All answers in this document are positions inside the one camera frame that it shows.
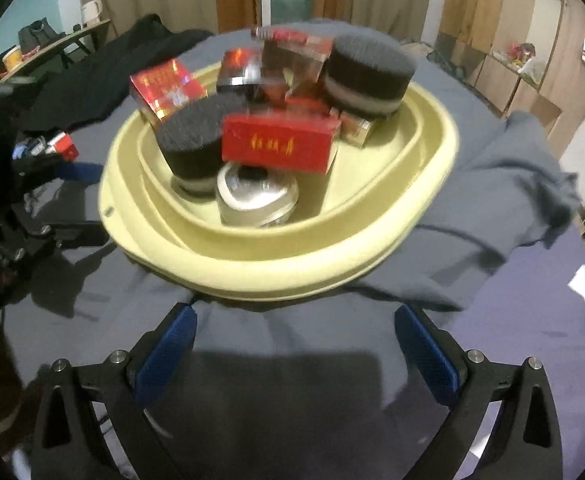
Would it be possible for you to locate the black cloth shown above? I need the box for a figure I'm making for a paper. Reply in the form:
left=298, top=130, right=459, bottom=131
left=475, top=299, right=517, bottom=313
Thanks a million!
left=19, top=13, right=216, bottom=134

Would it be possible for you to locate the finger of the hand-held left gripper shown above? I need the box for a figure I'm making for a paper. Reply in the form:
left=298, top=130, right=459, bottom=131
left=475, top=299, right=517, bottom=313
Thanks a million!
left=55, top=160, right=104, bottom=187
left=27, top=219, right=116, bottom=262

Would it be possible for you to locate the black red cigarette box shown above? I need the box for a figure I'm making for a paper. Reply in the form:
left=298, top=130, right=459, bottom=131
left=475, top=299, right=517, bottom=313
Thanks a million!
left=216, top=48, right=264, bottom=94

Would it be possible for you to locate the round metal tin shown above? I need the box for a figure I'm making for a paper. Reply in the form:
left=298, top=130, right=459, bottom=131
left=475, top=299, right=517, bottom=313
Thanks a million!
left=215, top=161, right=300, bottom=229

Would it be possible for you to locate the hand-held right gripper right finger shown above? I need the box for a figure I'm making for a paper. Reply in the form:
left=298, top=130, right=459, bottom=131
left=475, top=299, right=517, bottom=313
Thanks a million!
left=393, top=304, right=565, bottom=480

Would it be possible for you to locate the slim red cigarette box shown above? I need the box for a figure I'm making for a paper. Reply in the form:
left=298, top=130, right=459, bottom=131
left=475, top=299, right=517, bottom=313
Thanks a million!
left=250, top=25, right=311, bottom=44

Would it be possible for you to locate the red silver cigarette box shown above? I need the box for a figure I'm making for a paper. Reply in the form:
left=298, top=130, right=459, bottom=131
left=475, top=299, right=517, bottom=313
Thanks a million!
left=262, top=37, right=334, bottom=97

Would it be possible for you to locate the red white small box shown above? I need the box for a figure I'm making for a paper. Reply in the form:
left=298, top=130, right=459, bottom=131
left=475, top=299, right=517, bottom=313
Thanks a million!
left=15, top=131, right=82, bottom=162

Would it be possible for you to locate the white kettle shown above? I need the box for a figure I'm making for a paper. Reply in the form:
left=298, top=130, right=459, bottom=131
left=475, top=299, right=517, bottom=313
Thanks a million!
left=81, top=0, right=106, bottom=27

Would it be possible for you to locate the shiny red cigarette box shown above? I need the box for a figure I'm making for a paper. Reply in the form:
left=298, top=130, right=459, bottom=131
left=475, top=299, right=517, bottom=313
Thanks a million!
left=128, top=57, right=208, bottom=124

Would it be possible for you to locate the yellow plastic basin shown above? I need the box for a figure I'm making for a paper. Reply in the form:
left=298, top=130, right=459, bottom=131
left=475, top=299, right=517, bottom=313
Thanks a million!
left=97, top=59, right=461, bottom=304

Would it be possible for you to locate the black foam cylinder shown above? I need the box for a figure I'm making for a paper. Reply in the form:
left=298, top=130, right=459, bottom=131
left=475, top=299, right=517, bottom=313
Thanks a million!
left=156, top=92, right=246, bottom=197
left=321, top=33, right=418, bottom=119

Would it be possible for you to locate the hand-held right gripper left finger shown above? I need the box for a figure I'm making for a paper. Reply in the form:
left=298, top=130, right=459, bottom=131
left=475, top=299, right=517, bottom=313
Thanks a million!
left=31, top=304, right=197, bottom=480

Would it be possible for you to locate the wooden side table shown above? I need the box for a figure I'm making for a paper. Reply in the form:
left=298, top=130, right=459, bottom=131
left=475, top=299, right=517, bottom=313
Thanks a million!
left=0, top=16, right=112, bottom=84

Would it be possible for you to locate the gold-edged cigarette box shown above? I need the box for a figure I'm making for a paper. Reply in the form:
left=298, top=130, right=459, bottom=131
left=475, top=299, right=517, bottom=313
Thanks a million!
left=339, top=109, right=376, bottom=149

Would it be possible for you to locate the grey cloth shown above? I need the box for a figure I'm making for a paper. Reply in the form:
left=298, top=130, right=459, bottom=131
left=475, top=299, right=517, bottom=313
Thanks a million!
left=0, top=175, right=585, bottom=480
left=187, top=16, right=581, bottom=480

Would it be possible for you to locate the pile of small shelf items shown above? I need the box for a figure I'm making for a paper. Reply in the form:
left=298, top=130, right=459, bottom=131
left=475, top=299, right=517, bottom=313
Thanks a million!
left=491, top=41, right=544, bottom=84

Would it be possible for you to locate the red gold-lettered cigarette box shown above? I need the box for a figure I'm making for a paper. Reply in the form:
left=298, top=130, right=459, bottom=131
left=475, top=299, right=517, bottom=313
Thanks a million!
left=221, top=111, right=343, bottom=176

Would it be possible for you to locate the black backpack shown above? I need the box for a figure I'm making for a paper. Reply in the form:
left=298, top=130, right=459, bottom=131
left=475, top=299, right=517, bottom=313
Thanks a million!
left=17, top=18, right=64, bottom=52

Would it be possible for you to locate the wooden wardrobe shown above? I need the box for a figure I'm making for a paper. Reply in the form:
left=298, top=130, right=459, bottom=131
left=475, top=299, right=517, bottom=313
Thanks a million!
left=439, top=0, right=585, bottom=159

